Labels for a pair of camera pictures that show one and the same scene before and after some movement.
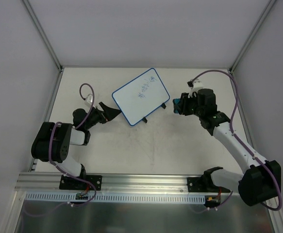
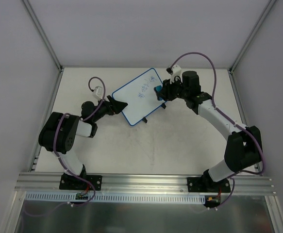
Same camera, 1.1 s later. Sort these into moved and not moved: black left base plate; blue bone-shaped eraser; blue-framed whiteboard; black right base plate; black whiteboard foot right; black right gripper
Moved: blue bone-shaped eraser; black right gripper
Not moved: black left base plate; black right base plate; black whiteboard foot right; blue-framed whiteboard
